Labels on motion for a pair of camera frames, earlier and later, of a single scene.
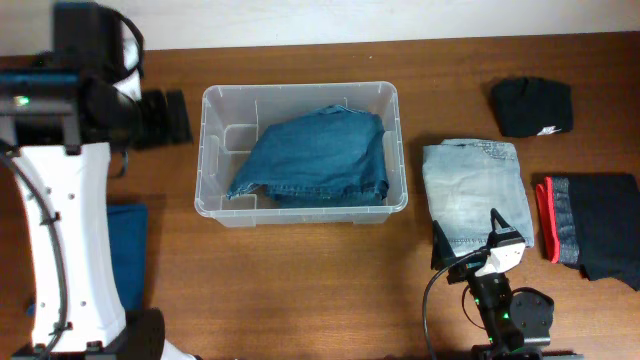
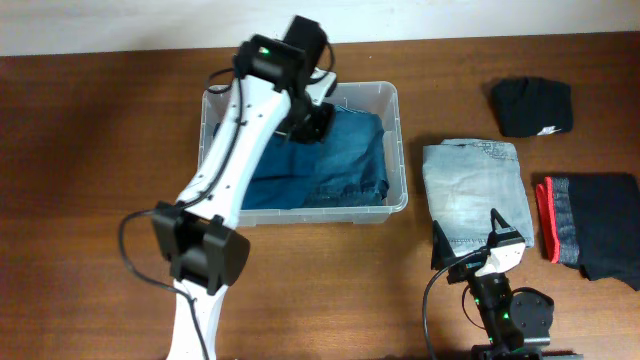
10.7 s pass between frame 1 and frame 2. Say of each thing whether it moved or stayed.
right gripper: stayed
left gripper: moved
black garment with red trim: stayed
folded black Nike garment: stayed
